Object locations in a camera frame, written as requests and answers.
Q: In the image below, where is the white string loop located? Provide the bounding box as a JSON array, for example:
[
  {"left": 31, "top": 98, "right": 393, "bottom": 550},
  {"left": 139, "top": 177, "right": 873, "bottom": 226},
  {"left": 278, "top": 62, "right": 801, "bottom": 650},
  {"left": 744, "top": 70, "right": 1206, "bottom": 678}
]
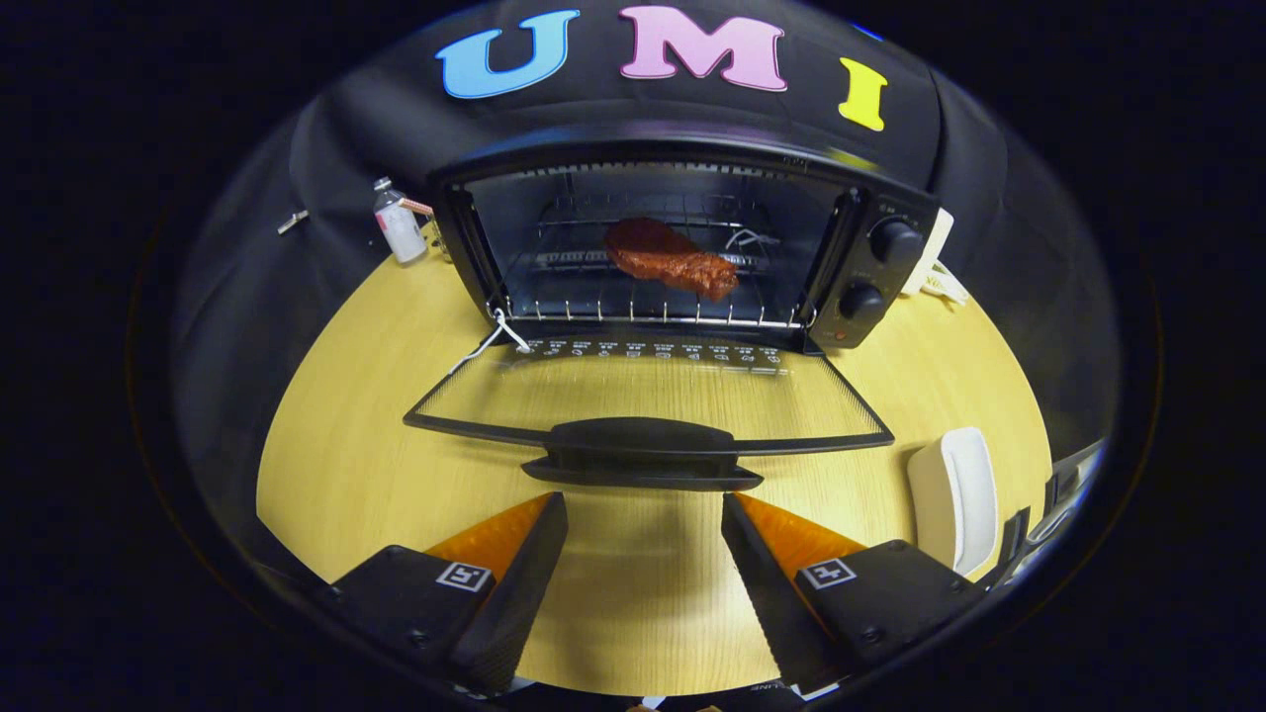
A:
[{"left": 450, "top": 309, "right": 533, "bottom": 375}]

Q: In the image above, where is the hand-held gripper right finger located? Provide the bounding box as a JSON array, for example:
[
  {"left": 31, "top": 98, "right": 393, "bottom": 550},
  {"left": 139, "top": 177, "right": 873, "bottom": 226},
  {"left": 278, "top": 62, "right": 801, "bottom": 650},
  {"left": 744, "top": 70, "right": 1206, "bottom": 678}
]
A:
[{"left": 720, "top": 491, "right": 990, "bottom": 693}]

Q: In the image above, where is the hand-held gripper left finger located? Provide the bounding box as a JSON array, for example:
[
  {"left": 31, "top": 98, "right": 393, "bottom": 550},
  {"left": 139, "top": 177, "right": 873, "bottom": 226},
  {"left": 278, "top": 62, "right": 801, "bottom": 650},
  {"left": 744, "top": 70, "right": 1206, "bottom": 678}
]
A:
[{"left": 331, "top": 491, "right": 570, "bottom": 693}]

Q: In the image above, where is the black toaster oven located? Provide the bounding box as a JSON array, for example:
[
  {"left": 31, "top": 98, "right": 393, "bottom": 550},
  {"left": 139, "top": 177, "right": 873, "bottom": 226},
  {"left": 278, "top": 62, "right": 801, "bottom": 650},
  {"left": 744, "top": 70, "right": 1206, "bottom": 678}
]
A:
[{"left": 404, "top": 124, "right": 941, "bottom": 492}]

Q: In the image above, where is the white toaster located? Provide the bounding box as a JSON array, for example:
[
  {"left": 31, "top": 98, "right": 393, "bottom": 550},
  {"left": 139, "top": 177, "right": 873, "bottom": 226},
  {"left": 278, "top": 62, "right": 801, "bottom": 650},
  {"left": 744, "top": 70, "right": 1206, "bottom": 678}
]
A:
[{"left": 905, "top": 208, "right": 955, "bottom": 296}]

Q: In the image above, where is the small clear plastic bottle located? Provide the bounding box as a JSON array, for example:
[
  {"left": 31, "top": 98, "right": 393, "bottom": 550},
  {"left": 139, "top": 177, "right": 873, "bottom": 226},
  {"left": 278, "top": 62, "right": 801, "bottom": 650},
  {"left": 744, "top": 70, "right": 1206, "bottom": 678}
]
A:
[{"left": 373, "top": 176, "right": 428, "bottom": 265}]

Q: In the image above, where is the white divided dish with beans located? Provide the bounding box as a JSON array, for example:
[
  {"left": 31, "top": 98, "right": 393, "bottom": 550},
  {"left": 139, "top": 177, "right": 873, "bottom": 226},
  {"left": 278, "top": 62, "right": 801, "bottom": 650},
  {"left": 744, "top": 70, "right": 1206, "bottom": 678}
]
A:
[{"left": 925, "top": 262, "right": 972, "bottom": 306}]

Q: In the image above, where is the white ribbed tray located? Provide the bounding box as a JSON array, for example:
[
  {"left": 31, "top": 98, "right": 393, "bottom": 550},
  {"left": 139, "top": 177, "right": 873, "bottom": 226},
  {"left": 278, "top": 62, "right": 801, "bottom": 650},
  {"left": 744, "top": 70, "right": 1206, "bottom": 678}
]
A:
[{"left": 907, "top": 427, "right": 1000, "bottom": 578}]

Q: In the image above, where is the brown roasted meat piece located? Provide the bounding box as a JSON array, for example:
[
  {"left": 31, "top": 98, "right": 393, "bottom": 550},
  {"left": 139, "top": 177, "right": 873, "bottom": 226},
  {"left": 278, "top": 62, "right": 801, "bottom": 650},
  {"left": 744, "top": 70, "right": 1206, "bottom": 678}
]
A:
[{"left": 604, "top": 218, "right": 740, "bottom": 303}]

